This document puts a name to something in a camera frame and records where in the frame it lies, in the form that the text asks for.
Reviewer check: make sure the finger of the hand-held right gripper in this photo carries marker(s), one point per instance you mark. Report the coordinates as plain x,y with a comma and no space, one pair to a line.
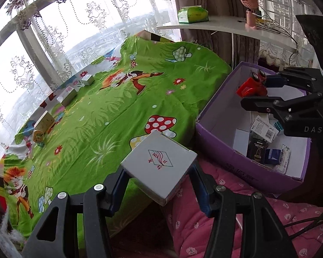
258,103
276,82

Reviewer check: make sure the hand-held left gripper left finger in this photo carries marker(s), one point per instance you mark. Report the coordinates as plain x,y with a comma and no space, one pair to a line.
118,190

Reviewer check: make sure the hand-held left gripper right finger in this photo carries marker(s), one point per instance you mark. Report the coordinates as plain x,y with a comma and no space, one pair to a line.
204,196

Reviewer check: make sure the red toy car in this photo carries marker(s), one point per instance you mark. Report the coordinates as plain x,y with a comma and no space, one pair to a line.
249,87

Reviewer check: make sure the white box red logo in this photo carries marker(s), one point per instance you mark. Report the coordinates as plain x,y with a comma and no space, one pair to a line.
158,164

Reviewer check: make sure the purple cardboard box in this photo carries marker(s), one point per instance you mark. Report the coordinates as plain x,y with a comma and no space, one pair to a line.
218,137

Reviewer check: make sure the white box black barcode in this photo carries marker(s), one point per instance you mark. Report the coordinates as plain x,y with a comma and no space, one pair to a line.
263,129

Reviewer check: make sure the pink quilted cushion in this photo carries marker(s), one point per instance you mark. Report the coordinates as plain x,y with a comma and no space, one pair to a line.
231,220

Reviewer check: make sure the plain white box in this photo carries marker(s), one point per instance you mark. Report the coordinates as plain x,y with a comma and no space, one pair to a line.
241,142

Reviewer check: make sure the green cartoon printed cloth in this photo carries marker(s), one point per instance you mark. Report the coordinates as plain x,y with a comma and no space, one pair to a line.
97,129

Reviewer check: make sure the pink handheld fan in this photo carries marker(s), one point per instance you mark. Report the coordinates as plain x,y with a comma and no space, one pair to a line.
249,13

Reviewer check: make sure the white curved shelf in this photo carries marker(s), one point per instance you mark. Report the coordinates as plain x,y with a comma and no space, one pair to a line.
218,25

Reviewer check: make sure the yellow cartoon box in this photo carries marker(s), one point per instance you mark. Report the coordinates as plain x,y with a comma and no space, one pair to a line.
38,136

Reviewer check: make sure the cream box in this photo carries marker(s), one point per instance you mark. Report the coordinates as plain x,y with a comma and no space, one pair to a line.
44,121

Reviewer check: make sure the green tissue pack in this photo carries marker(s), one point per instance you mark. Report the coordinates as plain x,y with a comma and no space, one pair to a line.
192,14

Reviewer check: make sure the white and grey box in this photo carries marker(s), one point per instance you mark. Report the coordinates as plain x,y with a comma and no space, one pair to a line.
66,96

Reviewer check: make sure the small white cube box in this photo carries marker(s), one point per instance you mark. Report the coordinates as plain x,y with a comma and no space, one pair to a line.
87,79

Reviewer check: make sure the white fluffy cloth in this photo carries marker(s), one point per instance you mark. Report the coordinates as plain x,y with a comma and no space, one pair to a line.
8,233

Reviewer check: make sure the white lace curtain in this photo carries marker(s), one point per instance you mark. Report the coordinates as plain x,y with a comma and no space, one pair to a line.
83,18

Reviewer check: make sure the grey window frame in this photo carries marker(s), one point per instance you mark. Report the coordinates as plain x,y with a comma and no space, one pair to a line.
33,53

